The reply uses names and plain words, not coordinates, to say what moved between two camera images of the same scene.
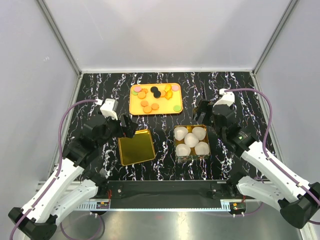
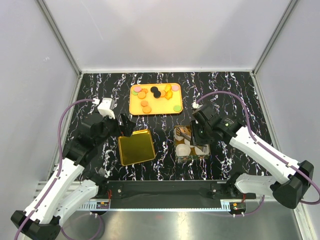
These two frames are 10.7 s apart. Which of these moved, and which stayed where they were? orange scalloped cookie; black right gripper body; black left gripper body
Moved: black right gripper body; orange scalloped cookie
Stayed: black left gripper body
